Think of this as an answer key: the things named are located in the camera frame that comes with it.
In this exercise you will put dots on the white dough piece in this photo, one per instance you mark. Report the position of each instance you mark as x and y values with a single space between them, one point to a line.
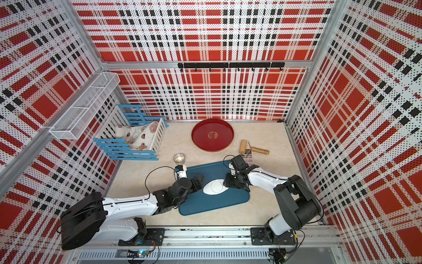
215 187

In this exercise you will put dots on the blue white toy crib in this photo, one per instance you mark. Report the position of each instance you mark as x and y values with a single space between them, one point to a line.
129 115

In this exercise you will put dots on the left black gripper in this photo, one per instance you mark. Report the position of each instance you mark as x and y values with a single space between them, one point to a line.
200 184

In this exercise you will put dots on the green circuit board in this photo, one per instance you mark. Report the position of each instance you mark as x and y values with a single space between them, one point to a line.
137 253

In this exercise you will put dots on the white wire mesh basket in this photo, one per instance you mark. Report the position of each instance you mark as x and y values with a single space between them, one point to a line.
78 116

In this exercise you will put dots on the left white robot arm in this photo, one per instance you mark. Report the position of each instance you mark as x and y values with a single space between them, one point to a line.
98 218

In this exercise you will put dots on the black wall hook rail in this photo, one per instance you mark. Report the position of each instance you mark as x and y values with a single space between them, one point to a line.
236 65

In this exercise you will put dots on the wooden rolling pin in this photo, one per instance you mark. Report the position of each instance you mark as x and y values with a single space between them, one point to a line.
245 149

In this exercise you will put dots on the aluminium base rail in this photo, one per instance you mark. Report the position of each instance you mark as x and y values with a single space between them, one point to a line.
220 244

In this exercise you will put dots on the teal plastic tray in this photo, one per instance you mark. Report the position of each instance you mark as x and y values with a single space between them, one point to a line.
199 202

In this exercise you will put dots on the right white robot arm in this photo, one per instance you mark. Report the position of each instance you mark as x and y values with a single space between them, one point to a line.
297 204

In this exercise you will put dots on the round red tray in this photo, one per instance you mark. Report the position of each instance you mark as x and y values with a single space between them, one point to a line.
212 135

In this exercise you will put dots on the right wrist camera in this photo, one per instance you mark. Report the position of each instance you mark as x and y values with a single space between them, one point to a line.
233 165

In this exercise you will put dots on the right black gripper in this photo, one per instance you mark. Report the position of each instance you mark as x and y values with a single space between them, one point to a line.
228 182

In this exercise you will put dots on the baby doll in crib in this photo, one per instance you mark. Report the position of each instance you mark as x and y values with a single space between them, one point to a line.
138 138

